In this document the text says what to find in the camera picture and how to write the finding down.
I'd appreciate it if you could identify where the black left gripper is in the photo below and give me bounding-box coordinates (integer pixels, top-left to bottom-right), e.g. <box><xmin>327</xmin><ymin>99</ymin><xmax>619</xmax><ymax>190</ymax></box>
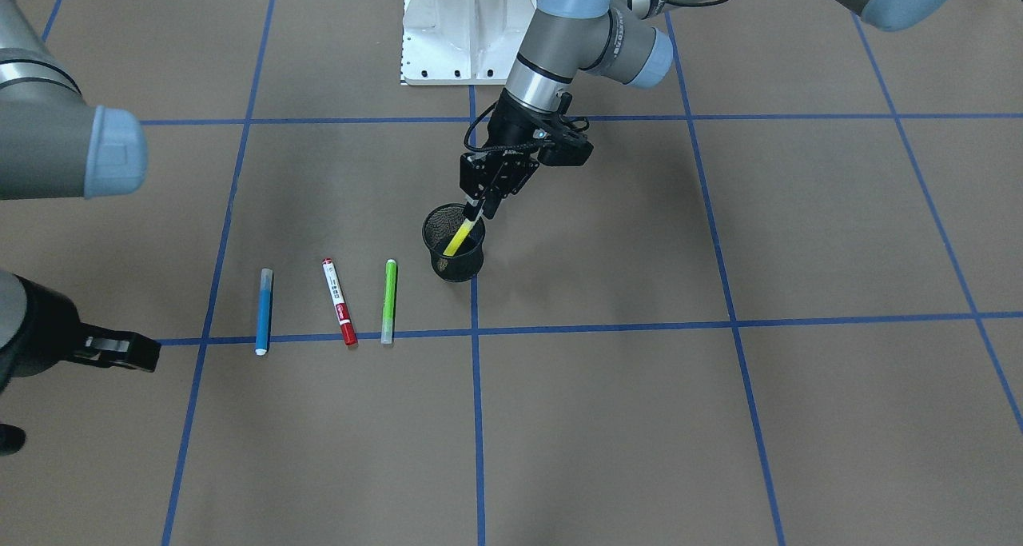
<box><xmin>460</xmin><ymin>90</ymin><xmax>560</xmax><ymax>222</ymax></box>

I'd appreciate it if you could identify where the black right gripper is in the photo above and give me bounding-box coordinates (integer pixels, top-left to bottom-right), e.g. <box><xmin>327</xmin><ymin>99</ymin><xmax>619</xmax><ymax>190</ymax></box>
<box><xmin>1</xmin><ymin>275</ymin><xmax>161</xmax><ymax>389</ymax></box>

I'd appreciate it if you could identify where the yellow highlighter pen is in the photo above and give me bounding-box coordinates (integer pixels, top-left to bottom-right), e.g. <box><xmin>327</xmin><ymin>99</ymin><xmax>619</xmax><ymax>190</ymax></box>
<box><xmin>441</xmin><ymin>221</ymin><xmax>480</xmax><ymax>258</ymax></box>

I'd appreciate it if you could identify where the green highlighter pen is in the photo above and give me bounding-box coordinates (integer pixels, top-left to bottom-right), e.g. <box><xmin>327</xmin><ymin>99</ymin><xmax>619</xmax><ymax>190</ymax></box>
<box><xmin>380</xmin><ymin>259</ymin><xmax>398</xmax><ymax>345</ymax></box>

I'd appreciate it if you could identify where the red white marker pen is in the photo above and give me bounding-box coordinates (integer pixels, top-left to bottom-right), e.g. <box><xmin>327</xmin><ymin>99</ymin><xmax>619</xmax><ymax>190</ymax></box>
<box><xmin>322</xmin><ymin>258</ymin><xmax>358</xmax><ymax>347</ymax></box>

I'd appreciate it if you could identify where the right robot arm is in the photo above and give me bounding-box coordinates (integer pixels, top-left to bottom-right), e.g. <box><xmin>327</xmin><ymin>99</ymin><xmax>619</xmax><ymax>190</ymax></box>
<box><xmin>1</xmin><ymin>0</ymin><xmax>161</xmax><ymax>385</ymax></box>

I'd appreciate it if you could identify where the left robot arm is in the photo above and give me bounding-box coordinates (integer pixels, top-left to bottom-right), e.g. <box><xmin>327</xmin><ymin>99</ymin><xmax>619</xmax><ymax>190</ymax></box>
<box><xmin>460</xmin><ymin>0</ymin><xmax>947</xmax><ymax>221</ymax></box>

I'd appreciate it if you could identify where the black mesh pen cup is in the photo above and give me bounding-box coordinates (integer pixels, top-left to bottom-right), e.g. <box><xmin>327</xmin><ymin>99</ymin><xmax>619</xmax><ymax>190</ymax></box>
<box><xmin>421</xmin><ymin>203</ymin><xmax>486</xmax><ymax>283</ymax></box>

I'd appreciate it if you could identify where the blue marker pen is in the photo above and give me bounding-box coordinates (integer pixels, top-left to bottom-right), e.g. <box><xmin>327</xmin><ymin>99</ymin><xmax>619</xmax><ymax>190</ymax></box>
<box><xmin>253</xmin><ymin>268</ymin><xmax>273</xmax><ymax>357</ymax></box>

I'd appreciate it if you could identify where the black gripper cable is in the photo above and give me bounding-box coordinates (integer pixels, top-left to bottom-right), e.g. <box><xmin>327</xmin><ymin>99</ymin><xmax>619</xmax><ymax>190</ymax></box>
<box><xmin>464</xmin><ymin>102</ymin><xmax>592</xmax><ymax>153</ymax></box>

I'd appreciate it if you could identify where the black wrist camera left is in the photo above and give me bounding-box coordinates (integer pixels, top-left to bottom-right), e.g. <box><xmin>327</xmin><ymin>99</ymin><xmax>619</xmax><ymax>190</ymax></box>
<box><xmin>536</xmin><ymin>126</ymin><xmax>593</xmax><ymax>167</ymax></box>

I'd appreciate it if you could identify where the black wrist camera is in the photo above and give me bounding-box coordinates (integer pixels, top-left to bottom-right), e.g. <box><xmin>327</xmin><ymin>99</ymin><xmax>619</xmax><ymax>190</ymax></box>
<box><xmin>536</xmin><ymin>126</ymin><xmax>593</xmax><ymax>167</ymax></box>
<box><xmin>0</xmin><ymin>424</ymin><xmax>26</xmax><ymax>457</ymax></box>

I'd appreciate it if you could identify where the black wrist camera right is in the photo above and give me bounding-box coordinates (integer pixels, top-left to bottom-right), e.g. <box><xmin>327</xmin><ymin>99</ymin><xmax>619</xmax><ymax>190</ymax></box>
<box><xmin>0</xmin><ymin>424</ymin><xmax>26</xmax><ymax>457</ymax></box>

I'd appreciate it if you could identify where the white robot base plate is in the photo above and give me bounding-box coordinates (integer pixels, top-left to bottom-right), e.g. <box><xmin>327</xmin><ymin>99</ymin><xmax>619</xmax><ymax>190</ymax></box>
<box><xmin>400</xmin><ymin>0</ymin><xmax>537</xmax><ymax>86</ymax></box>

